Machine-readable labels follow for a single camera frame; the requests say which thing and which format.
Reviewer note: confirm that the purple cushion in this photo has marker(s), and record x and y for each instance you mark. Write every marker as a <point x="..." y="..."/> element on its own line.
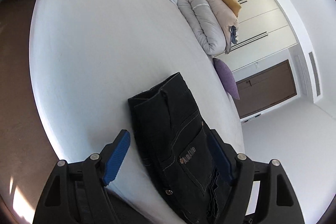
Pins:
<point x="226" y="77"/>

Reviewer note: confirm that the white wardrobe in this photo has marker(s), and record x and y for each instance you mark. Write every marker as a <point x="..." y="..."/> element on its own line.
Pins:
<point x="263" y="31"/>

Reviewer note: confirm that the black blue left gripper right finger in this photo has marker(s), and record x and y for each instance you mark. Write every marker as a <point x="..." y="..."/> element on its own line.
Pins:
<point x="260" y="192"/>

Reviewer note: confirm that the black denim pants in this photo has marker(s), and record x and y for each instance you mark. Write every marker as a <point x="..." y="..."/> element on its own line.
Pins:
<point x="171" y="137"/>

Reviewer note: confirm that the folded blue grey cloth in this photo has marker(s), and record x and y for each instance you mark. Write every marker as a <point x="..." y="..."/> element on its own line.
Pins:
<point x="233" y="35"/>

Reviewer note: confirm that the folded grey beige duvet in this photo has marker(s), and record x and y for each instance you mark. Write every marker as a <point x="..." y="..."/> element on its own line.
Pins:
<point x="210" y="21"/>

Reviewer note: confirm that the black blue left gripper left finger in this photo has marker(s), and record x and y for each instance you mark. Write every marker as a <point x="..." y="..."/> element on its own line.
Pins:
<point x="75" y="192"/>

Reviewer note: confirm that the white bed mattress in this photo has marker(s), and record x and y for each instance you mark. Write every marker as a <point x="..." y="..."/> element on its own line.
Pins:
<point x="88" y="57"/>

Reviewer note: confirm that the brown wooden door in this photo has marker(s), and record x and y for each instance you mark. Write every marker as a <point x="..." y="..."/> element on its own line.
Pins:
<point x="265" y="89"/>

